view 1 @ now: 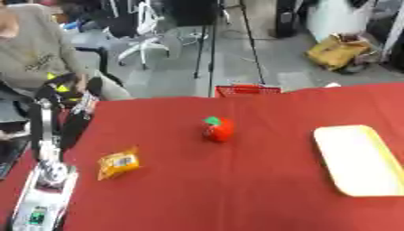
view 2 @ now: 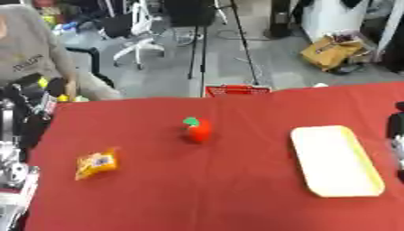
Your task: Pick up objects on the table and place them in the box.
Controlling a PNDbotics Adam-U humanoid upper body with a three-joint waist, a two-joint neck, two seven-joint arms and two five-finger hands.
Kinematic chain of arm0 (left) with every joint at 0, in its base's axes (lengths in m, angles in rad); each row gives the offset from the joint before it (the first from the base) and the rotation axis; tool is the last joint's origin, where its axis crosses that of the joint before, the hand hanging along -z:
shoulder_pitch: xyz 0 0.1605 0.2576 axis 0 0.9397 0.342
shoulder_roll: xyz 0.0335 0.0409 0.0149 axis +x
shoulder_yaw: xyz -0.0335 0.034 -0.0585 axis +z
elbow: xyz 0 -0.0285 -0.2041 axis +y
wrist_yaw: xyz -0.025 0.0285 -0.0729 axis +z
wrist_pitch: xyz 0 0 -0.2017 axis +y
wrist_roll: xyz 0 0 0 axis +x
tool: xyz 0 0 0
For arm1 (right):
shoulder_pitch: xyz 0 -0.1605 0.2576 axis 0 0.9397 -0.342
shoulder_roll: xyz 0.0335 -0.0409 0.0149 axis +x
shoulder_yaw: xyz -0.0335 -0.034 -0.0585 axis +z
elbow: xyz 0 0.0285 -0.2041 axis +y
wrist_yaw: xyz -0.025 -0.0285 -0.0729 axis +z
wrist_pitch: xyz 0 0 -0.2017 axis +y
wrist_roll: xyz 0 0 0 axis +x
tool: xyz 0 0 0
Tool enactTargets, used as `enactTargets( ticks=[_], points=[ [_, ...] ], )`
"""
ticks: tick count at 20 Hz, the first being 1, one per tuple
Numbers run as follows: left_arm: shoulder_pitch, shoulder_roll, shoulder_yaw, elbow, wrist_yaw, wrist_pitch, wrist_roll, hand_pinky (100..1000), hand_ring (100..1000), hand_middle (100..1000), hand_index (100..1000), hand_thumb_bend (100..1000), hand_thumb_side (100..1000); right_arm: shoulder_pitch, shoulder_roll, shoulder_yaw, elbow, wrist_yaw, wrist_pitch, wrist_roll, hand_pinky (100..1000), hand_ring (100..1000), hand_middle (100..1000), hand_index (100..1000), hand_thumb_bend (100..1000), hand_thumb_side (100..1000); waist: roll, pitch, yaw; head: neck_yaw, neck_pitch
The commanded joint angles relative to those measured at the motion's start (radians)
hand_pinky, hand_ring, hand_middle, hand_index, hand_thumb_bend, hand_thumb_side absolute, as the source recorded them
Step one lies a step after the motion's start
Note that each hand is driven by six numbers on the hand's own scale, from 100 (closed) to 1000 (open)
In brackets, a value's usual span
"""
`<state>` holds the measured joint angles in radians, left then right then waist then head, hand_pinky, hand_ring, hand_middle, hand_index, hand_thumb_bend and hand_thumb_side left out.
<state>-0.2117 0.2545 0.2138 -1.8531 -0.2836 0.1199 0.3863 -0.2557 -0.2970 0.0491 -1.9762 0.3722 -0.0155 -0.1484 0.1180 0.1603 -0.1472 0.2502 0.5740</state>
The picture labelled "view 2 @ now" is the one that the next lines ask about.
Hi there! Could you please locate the person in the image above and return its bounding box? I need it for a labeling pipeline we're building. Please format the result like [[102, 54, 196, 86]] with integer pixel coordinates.
[[0, 3, 124, 102]]

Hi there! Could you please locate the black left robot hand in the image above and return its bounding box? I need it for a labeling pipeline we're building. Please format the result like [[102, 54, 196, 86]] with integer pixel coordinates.
[[0, 73, 69, 162]]

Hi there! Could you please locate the orange snack packet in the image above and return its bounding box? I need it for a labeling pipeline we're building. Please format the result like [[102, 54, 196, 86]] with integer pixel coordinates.
[[74, 146, 120, 181]]

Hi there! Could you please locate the white office chair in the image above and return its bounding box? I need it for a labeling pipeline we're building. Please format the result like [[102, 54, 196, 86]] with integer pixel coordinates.
[[99, 0, 168, 70]]

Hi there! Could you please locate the pale yellow tray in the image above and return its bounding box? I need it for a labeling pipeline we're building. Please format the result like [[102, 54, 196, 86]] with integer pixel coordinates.
[[289, 125, 387, 199]]

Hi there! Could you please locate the black tripod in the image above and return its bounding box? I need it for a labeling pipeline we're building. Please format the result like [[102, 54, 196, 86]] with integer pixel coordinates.
[[162, 0, 262, 91]]

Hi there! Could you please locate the tan paper bag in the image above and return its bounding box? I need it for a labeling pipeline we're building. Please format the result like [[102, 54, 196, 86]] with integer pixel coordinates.
[[299, 33, 372, 73]]

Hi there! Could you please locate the black chair armrest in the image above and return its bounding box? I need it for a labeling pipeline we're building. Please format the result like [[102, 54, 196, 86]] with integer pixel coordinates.
[[64, 46, 117, 88]]

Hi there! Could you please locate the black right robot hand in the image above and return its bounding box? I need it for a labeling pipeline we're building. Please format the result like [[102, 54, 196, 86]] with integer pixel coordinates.
[[385, 101, 404, 184]]

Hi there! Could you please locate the red shopping basket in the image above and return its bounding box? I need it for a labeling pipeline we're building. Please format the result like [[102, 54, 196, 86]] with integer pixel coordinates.
[[202, 84, 273, 98]]

